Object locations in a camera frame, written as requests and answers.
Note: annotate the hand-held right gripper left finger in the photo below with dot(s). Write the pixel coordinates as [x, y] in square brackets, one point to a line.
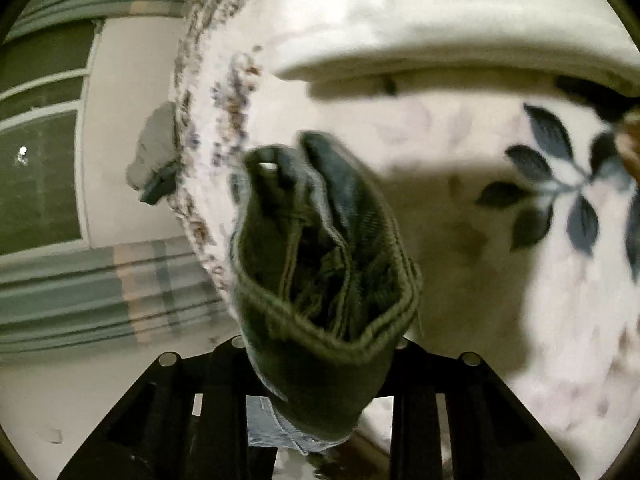
[220, 395]

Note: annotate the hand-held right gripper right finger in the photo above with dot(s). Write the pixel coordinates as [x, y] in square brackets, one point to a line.
[425, 400]

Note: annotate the olive green pants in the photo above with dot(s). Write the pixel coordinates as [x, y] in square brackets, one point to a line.
[320, 320]

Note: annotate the floral printed blanket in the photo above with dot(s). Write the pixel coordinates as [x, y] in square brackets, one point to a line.
[500, 270]

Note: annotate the grey cloth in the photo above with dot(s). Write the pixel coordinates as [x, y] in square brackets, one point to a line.
[155, 145]

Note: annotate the window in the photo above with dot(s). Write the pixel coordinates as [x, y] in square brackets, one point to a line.
[40, 160]

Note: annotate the white pillow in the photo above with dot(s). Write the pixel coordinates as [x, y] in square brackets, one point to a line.
[440, 20]

